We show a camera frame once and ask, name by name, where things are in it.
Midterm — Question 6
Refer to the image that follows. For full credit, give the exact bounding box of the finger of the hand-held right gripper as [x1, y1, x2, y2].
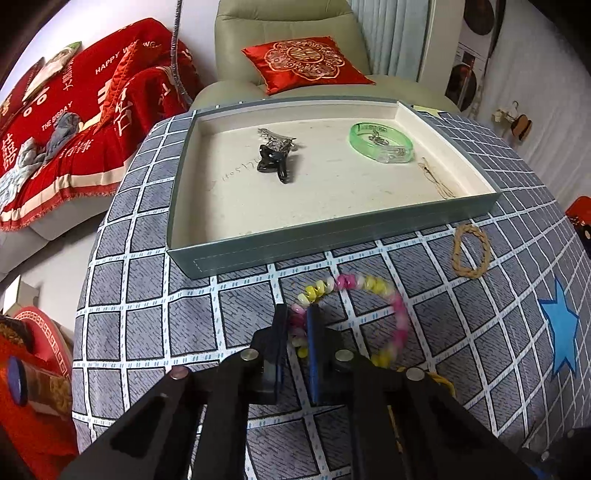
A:
[522, 427, 591, 480]

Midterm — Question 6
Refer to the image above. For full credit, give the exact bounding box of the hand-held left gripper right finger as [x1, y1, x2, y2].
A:
[305, 305, 539, 480]

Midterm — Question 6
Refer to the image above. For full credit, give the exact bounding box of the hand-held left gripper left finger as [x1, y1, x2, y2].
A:
[60, 304, 291, 480]

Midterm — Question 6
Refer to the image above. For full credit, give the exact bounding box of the pink yellow beaded bracelet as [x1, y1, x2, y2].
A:
[288, 273, 411, 369]

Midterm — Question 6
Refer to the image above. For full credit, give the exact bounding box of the grey jewelry tray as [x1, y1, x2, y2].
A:
[165, 95, 504, 279]

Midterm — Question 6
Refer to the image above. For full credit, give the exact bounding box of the black hair claw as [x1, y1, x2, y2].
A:
[257, 144, 293, 185]

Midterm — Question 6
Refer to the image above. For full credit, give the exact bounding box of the thin gold hairpin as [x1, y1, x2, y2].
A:
[418, 158, 455, 198]

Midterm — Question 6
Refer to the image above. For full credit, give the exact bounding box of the green transparent bangle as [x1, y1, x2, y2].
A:
[349, 121, 414, 164]

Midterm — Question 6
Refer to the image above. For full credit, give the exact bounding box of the blue star sticker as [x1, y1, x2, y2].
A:
[538, 277, 580, 374]

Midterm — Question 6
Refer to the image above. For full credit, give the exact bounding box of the jar with blue lid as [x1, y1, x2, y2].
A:
[6, 357, 74, 418]

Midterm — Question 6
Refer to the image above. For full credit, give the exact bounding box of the red plastic item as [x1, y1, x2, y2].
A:
[564, 196, 591, 241]

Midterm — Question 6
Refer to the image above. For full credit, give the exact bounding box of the grey sofa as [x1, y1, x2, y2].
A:
[0, 17, 204, 278]

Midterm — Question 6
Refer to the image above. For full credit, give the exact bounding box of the white box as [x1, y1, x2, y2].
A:
[2, 274, 42, 315]

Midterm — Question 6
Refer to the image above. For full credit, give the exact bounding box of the red packet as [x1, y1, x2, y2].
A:
[0, 337, 79, 480]

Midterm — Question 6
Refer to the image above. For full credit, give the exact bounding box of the red printed sofa blanket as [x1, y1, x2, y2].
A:
[0, 17, 204, 232]

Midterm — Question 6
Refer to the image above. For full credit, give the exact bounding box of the red embroidered cushion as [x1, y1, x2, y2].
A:
[241, 36, 376, 95]

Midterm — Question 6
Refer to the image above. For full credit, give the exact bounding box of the red satin cushion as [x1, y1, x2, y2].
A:
[99, 44, 185, 125]

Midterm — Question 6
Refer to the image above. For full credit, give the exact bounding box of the grey crumpled garment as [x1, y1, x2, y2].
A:
[44, 113, 84, 153]

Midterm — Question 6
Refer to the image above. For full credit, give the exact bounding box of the hanger with brown item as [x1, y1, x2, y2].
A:
[492, 100, 533, 139]

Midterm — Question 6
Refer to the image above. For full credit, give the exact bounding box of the white washing machine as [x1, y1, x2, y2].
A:
[445, 41, 490, 114]

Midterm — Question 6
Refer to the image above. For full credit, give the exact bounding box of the light blue crumpled cloth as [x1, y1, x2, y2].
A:
[0, 138, 51, 208]

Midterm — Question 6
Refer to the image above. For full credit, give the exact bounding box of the green armchair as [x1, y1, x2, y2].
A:
[189, 0, 462, 116]

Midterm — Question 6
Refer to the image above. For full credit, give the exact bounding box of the pale green curtain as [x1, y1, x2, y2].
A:
[346, 0, 437, 81]

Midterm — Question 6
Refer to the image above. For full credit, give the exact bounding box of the printed photo pillow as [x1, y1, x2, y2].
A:
[21, 41, 83, 100]

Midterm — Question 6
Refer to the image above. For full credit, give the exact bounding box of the red cushion with white print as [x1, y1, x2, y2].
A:
[0, 65, 42, 121]

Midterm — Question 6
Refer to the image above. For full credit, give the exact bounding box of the white curtain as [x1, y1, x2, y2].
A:
[480, 0, 591, 232]

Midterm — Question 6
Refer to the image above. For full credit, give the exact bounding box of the white tumble dryer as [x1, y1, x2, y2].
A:
[462, 0, 506, 51]

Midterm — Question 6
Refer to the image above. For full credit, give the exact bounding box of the yellow hair tie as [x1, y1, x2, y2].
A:
[394, 367, 457, 400]

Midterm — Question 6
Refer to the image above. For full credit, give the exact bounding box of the brown braided bracelet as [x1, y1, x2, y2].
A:
[451, 224, 492, 279]

